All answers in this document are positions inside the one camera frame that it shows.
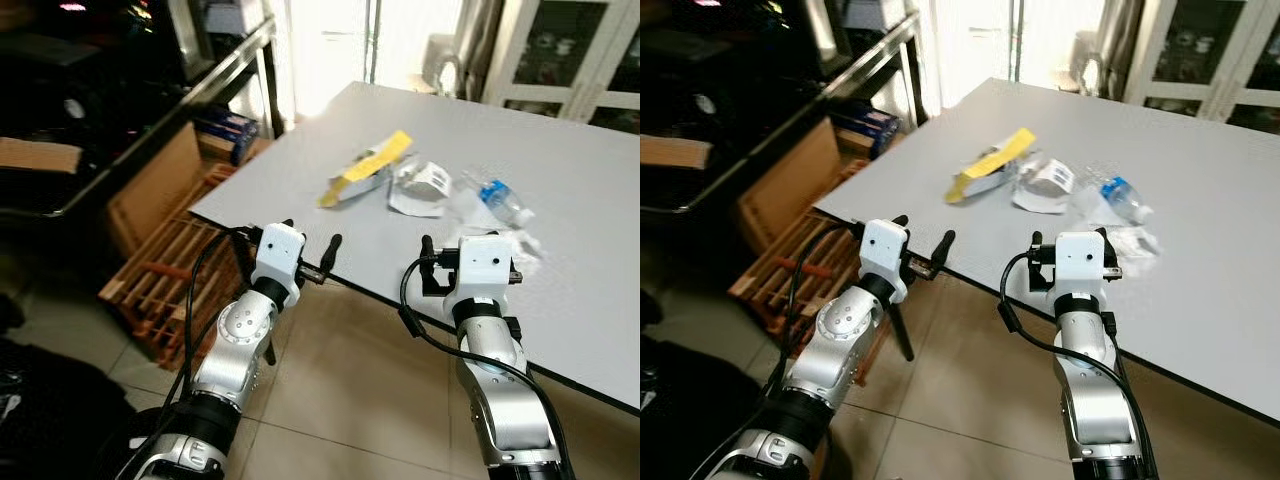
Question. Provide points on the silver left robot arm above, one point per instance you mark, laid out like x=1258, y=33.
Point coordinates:
x=840, y=335
x=235, y=340

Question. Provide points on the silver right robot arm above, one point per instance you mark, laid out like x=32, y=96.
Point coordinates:
x=505, y=400
x=1095, y=400

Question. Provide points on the crumpled white labelled wrapper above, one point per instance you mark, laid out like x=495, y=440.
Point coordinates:
x=1048, y=182
x=425, y=185

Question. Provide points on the black table leg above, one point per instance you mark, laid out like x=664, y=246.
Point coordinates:
x=903, y=335

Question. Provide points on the clear plastic bottle blue label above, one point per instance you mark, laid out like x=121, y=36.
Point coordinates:
x=1120, y=193
x=495, y=197

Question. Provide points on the blue printed box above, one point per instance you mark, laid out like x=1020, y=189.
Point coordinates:
x=228, y=132
x=865, y=125

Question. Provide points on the yellow and white paper package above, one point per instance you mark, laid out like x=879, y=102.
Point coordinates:
x=385, y=152
x=1010, y=148

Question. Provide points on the brown cardboard sheet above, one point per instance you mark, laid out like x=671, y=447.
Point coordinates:
x=155, y=195
x=790, y=185

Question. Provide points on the wooden slatted crate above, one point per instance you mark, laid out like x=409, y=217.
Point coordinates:
x=165, y=285
x=790, y=270

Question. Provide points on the black metal shelf table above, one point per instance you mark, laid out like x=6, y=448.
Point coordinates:
x=790, y=115
x=150, y=125

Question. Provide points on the grey curtain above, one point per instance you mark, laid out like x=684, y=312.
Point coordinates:
x=482, y=45
x=1120, y=45

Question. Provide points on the brown cardboard box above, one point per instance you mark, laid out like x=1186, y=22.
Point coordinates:
x=40, y=155
x=672, y=152

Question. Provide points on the white glass door cabinet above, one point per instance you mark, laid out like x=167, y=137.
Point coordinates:
x=570, y=50
x=1200, y=50

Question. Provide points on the black bag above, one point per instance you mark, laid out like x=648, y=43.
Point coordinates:
x=50, y=410
x=672, y=400

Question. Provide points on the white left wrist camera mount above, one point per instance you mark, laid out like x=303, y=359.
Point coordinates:
x=885, y=250
x=278, y=255

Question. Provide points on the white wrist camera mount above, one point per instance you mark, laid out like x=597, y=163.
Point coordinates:
x=885, y=250
x=1085, y=262
x=482, y=265
x=278, y=255

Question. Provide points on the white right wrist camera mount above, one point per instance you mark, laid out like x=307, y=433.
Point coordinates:
x=1085, y=262
x=482, y=265

